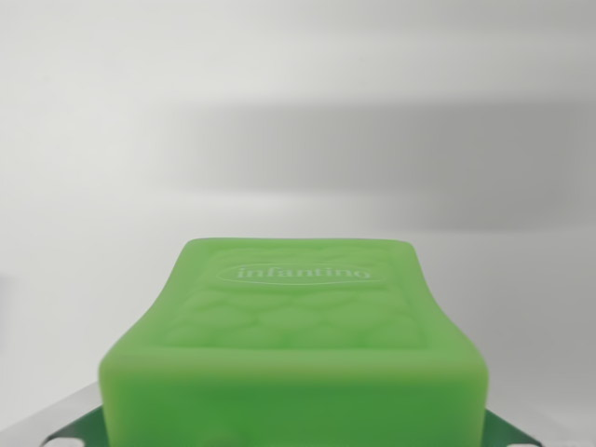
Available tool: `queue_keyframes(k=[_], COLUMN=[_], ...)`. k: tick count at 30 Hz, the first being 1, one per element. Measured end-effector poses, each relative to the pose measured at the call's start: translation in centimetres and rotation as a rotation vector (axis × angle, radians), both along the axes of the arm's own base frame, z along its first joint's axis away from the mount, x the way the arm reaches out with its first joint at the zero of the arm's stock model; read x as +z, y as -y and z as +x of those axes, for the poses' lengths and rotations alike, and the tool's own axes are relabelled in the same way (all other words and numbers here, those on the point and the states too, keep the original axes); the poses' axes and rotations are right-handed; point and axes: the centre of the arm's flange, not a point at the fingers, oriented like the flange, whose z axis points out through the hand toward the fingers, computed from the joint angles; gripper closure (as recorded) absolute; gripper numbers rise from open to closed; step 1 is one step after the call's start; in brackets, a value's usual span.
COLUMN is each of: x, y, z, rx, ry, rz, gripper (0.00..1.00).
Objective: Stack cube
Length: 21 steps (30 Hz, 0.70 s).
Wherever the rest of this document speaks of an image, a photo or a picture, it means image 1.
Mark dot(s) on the black-tipped silver gripper left finger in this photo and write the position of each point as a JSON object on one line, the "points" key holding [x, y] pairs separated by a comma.
{"points": [[79, 428]]}

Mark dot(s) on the black-tipped silver gripper right finger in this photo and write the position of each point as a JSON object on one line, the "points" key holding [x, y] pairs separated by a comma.
{"points": [[505, 430]]}

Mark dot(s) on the green soft toy cube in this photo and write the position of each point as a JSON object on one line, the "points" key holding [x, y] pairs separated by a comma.
{"points": [[298, 363]]}

